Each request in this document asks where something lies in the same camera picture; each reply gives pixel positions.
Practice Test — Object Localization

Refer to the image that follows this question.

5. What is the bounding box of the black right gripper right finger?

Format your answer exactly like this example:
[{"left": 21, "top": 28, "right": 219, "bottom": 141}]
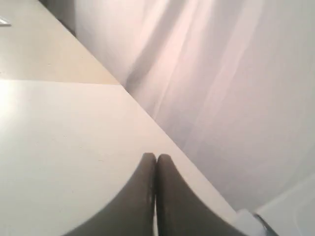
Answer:
[{"left": 157, "top": 154, "right": 237, "bottom": 236}]

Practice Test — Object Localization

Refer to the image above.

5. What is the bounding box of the blue white label sticker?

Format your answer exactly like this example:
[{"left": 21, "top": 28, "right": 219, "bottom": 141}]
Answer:
[{"left": 0, "top": 16, "right": 11, "bottom": 27}]

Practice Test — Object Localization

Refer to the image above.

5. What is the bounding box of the white backdrop curtain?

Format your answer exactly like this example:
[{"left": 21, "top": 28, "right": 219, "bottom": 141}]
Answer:
[{"left": 44, "top": 0, "right": 315, "bottom": 210}]

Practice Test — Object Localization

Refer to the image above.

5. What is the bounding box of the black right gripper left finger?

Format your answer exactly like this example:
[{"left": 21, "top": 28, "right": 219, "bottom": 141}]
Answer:
[{"left": 67, "top": 153, "right": 157, "bottom": 236}]

